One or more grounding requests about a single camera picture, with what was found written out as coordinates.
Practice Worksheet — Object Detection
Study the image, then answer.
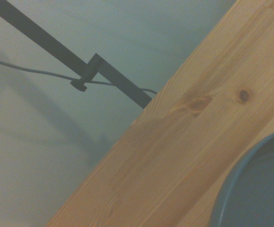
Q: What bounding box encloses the dark green round plate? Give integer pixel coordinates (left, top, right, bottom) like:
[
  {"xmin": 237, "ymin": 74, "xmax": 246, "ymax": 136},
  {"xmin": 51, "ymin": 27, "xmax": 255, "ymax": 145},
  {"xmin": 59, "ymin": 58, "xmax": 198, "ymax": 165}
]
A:
[{"xmin": 209, "ymin": 127, "xmax": 274, "ymax": 227}]

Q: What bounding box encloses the black jointed camera stand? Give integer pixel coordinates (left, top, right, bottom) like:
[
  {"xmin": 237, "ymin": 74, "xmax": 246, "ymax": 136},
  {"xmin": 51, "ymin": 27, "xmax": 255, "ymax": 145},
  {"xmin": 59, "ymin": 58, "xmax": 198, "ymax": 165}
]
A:
[{"xmin": 0, "ymin": 0, "xmax": 153, "ymax": 110}]

